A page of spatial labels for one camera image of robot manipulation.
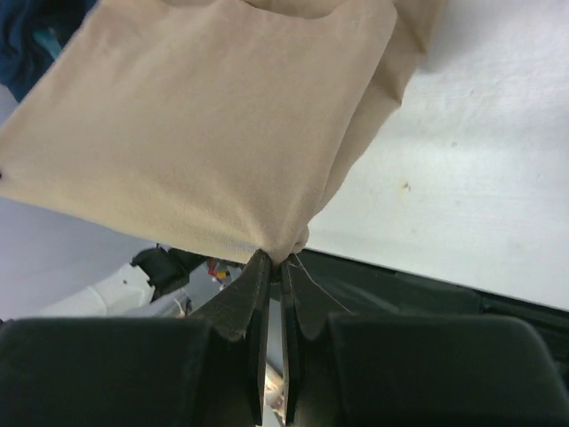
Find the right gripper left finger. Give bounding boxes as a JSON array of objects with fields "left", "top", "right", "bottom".
[{"left": 1, "top": 252, "right": 271, "bottom": 426}]

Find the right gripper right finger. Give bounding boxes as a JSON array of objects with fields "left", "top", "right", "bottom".
[{"left": 280, "top": 256, "right": 568, "bottom": 426}]

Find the beige t shirt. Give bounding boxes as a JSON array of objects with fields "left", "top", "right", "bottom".
[{"left": 1, "top": 1, "right": 445, "bottom": 262}]

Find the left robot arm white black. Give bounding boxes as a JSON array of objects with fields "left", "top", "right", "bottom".
[{"left": 38, "top": 246, "right": 204, "bottom": 318}]

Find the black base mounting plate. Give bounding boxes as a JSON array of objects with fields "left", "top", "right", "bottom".
[{"left": 299, "top": 250, "right": 568, "bottom": 363}]

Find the navy blue t shirt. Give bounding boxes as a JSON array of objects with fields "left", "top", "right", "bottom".
[{"left": 1, "top": 0, "right": 96, "bottom": 101}]

